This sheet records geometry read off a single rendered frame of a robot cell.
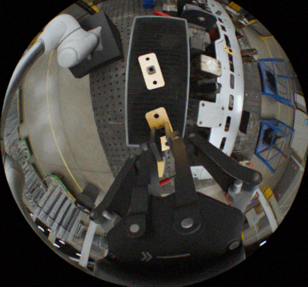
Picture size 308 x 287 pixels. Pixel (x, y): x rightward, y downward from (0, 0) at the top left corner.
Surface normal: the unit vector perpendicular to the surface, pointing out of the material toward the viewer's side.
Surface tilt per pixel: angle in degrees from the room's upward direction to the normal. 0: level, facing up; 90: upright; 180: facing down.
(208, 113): 0
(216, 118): 0
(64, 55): 51
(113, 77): 0
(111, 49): 45
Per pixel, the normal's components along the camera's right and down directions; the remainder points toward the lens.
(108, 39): 0.13, 0.90
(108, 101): -0.02, 0.37
